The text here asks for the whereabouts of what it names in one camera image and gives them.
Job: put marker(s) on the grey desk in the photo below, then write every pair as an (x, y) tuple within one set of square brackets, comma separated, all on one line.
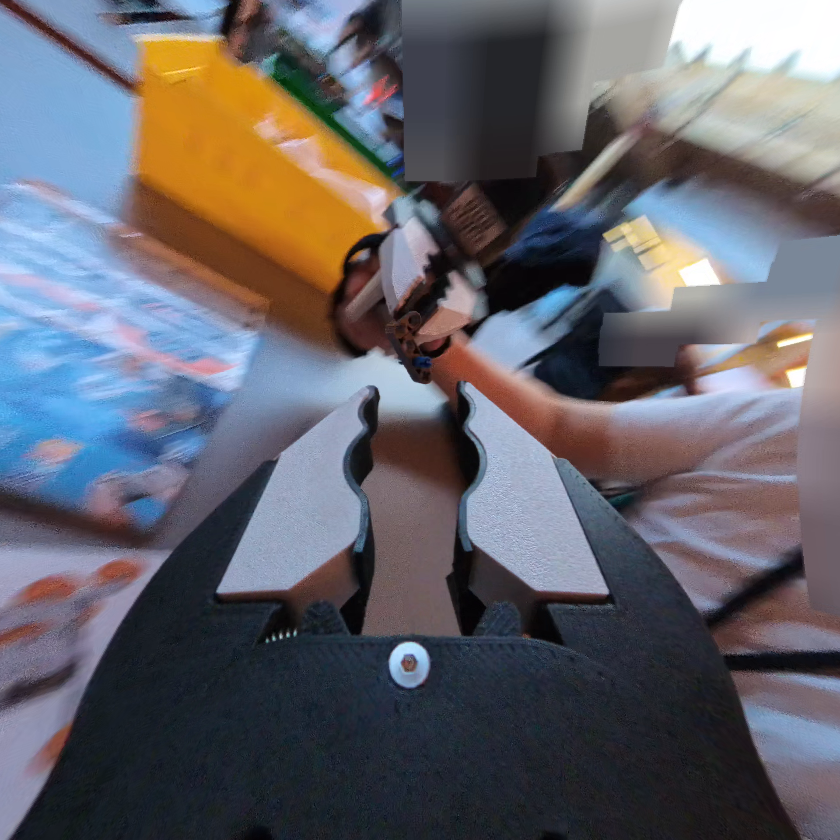
[(289, 374)]

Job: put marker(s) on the blue instruction booklet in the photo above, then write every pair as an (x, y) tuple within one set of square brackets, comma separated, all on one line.
[(98, 426)]

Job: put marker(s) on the yellow plastic bin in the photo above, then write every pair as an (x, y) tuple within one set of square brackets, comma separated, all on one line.
[(229, 164)]

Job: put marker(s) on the open white instruction booklet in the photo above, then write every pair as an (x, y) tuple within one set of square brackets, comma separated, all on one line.
[(52, 623)]

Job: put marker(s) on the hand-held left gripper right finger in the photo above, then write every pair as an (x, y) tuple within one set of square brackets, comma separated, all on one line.
[(525, 512)]

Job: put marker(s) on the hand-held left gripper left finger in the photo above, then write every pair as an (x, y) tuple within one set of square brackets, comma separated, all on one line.
[(308, 505)]

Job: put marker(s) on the person's right forearm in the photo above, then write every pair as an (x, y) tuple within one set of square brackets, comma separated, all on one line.
[(525, 407)]

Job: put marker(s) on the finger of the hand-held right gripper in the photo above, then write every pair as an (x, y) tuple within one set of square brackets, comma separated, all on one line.
[(453, 308), (403, 266)]

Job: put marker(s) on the person's right hand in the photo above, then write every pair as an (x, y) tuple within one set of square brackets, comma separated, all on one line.
[(361, 334)]

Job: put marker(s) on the grey holed beam with blue pin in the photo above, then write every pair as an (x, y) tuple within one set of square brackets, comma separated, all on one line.
[(410, 358)]

